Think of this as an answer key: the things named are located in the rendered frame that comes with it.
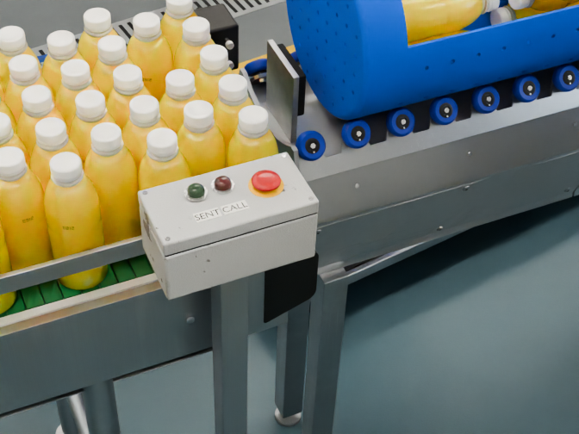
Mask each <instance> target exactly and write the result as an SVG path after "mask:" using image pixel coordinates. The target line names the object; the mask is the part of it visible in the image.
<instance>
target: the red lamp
mask: <svg viewBox="0 0 579 434"><path fill-rule="evenodd" d="M214 186H215V188H216V189H218V190H220V191H225V190H228V189H230V188H231V187H232V182H231V179H230V178H229V177H226V176H219V177H217V178H216V179H215V181H214Z"/></svg>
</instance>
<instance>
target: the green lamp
mask: <svg viewBox="0 0 579 434"><path fill-rule="evenodd" d="M204 194H205V188H204V187H203V185H202V184H200V183H192V184H190V185H189V186H188V188H187V195H188V196H189V197H192V198H200V197H202V196H203V195H204Z"/></svg>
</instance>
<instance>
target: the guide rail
mask: <svg viewBox="0 0 579 434"><path fill-rule="evenodd" d="M143 254H146V252H145V250H144V248H143V244H142V235H140V236H137V237H133V238H131V239H124V240H122V241H118V242H115V243H112V244H108V245H103V246H100V247H97V248H94V249H90V250H87V251H81V252H79V253H75V254H71V255H69V256H65V257H60V258H57V259H54V260H50V261H47V262H44V263H38V264H35V265H32V266H28V267H26V268H22V269H19V270H13V271H11V272H7V273H4V274H1V275H0V295H3V294H7V293H9V292H13V291H16V290H19V289H22V288H27V287H31V286H34V285H37V284H40V283H43V282H49V281H52V280H55V279H58V278H61V277H64V276H69V275H73V274H76V273H79V272H82V271H86V270H91V269H94V268H97V267H100V266H104V265H106V264H112V263H115V262H118V261H121V260H124V259H128V258H131V257H137V256H139V255H143Z"/></svg>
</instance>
